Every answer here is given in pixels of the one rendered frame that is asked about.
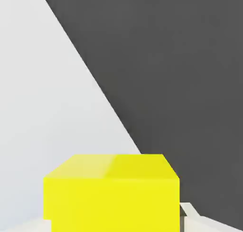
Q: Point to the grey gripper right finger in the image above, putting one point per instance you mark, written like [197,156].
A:
[199,222]

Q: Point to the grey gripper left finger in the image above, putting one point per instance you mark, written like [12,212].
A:
[30,226]

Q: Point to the small yellow cube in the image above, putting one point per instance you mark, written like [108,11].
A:
[111,197]

